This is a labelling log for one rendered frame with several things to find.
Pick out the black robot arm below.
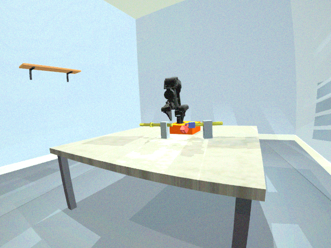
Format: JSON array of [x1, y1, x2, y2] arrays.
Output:
[[163, 77, 185, 124]]

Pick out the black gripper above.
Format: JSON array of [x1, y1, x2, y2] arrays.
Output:
[[161, 97, 189, 121]]

